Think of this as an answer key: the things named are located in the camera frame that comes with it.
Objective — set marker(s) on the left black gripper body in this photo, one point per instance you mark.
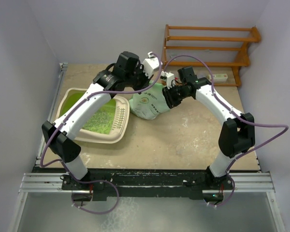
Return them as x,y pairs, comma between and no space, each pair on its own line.
138,79

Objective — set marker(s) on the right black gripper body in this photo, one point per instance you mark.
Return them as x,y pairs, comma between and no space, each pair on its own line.
175,95

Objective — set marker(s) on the green cat litter bag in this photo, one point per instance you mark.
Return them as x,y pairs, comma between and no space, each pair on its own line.
149,104

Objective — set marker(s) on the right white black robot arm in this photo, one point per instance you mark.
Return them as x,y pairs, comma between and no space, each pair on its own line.
237,134

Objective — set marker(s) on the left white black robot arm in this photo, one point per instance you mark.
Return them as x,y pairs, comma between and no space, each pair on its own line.
127,71

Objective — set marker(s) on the green white carton box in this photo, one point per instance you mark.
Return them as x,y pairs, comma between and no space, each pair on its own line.
218,78

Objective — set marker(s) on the beige litter box green liner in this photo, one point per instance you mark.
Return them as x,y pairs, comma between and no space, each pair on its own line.
108,124

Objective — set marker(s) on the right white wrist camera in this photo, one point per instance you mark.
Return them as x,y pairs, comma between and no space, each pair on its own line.
168,78

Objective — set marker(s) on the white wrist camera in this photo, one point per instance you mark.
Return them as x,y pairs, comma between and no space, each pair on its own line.
151,64
168,78

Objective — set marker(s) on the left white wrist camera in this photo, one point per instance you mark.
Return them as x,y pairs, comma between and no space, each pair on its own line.
151,64

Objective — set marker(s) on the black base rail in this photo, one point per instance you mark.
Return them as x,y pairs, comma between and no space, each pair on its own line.
149,183

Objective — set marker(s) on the aluminium frame rail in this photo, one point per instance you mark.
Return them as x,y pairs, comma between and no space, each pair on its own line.
51,183

